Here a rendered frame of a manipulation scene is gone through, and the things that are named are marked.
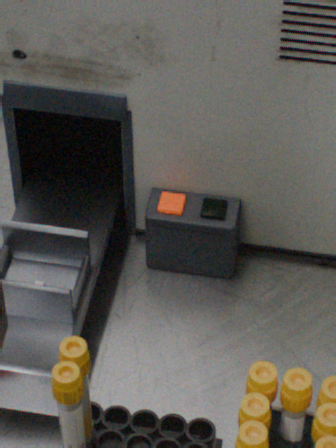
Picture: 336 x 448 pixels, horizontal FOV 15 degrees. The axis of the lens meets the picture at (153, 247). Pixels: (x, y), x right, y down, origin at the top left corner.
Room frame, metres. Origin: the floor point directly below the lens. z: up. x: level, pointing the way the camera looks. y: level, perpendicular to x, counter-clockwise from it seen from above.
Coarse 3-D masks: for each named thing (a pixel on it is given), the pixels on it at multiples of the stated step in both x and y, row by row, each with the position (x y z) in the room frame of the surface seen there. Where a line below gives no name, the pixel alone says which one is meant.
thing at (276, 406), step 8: (272, 408) 0.40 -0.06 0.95; (280, 408) 0.40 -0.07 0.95; (312, 408) 0.40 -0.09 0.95; (272, 416) 0.40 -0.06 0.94; (280, 416) 0.40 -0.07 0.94; (312, 416) 0.40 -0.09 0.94; (272, 424) 0.39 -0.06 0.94; (280, 424) 0.39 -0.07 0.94; (272, 432) 0.39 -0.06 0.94; (280, 432) 0.39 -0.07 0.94; (304, 432) 0.40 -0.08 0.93; (272, 440) 0.38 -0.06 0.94; (280, 440) 0.38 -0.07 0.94; (304, 440) 0.38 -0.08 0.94; (312, 440) 0.38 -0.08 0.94
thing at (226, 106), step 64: (0, 0) 0.62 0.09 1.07; (64, 0) 0.61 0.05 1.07; (128, 0) 0.60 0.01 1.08; (192, 0) 0.59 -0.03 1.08; (256, 0) 0.58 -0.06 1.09; (320, 0) 0.58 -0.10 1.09; (0, 64) 0.62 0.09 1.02; (64, 64) 0.61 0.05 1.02; (128, 64) 0.60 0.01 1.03; (192, 64) 0.59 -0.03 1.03; (256, 64) 0.58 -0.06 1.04; (320, 64) 0.58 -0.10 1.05; (64, 128) 0.70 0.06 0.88; (128, 128) 0.60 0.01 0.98; (192, 128) 0.59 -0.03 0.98; (256, 128) 0.58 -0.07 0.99; (320, 128) 0.57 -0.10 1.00; (128, 192) 0.60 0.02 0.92; (192, 192) 0.59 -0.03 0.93; (256, 192) 0.58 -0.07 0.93; (320, 192) 0.57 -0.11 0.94; (192, 256) 0.56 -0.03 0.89; (320, 256) 0.58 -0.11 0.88
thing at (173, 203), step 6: (162, 192) 0.59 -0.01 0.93; (162, 198) 0.58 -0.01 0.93; (168, 198) 0.58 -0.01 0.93; (174, 198) 0.58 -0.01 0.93; (180, 198) 0.58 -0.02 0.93; (162, 204) 0.58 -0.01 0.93; (168, 204) 0.58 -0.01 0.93; (174, 204) 0.58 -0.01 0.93; (180, 204) 0.58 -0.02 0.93; (162, 210) 0.57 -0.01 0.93; (168, 210) 0.57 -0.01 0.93; (174, 210) 0.57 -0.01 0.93; (180, 210) 0.57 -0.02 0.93
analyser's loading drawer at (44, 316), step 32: (64, 160) 0.63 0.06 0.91; (96, 160) 0.63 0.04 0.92; (32, 192) 0.60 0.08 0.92; (64, 192) 0.60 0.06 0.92; (96, 192) 0.60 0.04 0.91; (32, 224) 0.55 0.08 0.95; (64, 224) 0.57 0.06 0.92; (96, 224) 0.57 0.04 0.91; (0, 256) 0.54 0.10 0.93; (32, 256) 0.54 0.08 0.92; (64, 256) 0.54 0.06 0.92; (96, 256) 0.55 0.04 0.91; (32, 288) 0.49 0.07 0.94; (64, 288) 0.52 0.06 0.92; (32, 320) 0.49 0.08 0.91; (64, 320) 0.49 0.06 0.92; (0, 352) 0.47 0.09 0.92; (32, 352) 0.47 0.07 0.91; (0, 384) 0.44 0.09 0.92; (32, 384) 0.44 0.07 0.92
